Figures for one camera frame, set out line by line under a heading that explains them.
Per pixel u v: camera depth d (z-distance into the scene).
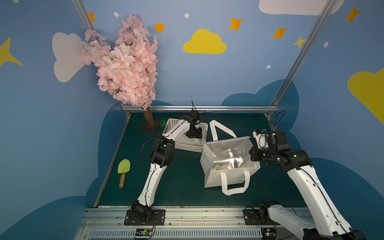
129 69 0.61
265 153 0.60
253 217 0.74
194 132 0.93
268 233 0.73
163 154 0.64
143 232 0.72
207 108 1.28
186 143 1.02
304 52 0.85
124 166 0.91
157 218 0.73
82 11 0.70
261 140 0.63
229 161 0.95
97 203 0.84
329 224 0.38
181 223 0.73
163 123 1.12
